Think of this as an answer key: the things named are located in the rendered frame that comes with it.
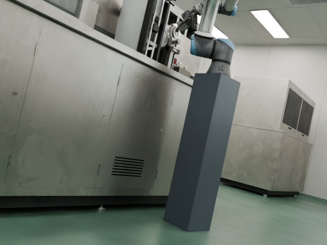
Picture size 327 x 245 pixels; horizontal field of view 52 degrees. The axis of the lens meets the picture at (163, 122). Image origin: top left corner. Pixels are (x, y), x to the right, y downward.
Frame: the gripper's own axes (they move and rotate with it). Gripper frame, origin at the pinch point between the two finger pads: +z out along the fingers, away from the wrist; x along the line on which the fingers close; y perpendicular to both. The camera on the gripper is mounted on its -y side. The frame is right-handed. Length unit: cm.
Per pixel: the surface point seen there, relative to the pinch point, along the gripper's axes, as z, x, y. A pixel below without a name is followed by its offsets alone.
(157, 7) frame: -6.3, 33.6, -1.7
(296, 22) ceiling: -67, -347, 144
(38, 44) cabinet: 16, 116, -55
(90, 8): 17, 72, -4
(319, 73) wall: -50, -452, 86
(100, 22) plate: 34, 41, 17
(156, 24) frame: 0.6, 30.9, -9.8
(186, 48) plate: 23, -63, 30
